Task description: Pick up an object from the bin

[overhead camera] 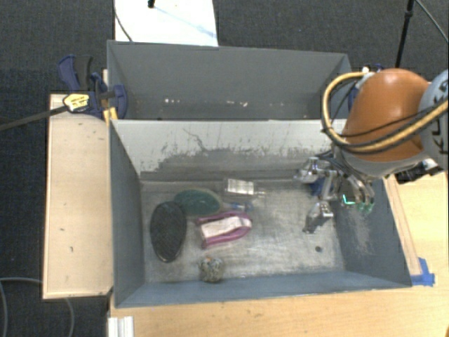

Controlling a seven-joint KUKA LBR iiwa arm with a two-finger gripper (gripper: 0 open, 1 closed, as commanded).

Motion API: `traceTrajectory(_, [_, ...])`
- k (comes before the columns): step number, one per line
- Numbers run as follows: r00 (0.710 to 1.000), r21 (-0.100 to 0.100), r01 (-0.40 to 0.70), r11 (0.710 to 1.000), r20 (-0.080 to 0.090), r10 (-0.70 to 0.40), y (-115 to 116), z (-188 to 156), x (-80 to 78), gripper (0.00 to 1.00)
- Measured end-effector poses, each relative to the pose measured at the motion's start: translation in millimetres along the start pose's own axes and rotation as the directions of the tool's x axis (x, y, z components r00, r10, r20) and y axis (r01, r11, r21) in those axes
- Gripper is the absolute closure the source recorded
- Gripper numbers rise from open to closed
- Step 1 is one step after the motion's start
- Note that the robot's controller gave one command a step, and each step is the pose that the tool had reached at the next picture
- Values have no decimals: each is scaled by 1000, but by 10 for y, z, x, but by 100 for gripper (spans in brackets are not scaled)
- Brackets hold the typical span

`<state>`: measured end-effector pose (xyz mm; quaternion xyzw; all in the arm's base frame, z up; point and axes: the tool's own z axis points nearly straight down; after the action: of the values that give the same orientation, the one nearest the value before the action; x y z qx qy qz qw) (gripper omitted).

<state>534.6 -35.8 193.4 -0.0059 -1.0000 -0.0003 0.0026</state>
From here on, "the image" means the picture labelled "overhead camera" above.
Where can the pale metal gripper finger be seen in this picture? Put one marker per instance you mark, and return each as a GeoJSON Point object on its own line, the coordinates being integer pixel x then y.
{"type": "Point", "coordinates": [312, 170]}
{"type": "Point", "coordinates": [317, 214]}

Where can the grey metal bin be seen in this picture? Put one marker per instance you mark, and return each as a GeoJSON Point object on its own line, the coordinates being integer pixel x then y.
{"type": "Point", "coordinates": [280, 234]}

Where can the dark green oval brush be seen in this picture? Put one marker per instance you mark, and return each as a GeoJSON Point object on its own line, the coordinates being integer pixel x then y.
{"type": "Point", "coordinates": [198, 202]}

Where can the speckled grey ball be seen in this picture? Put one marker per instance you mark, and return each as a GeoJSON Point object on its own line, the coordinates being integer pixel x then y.
{"type": "Point", "coordinates": [211, 269]}

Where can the black oval brush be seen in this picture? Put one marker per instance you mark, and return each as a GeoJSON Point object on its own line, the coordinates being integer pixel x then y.
{"type": "Point", "coordinates": [168, 232]}

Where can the pale wood board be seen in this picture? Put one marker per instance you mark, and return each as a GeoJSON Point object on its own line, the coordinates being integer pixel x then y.
{"type": "Point", "coordinates": [77, 195]}

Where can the black cylinder on white bracket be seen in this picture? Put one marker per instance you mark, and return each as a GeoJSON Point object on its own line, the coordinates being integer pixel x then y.
{"type": "Point", "coordinates": [408, 174]}

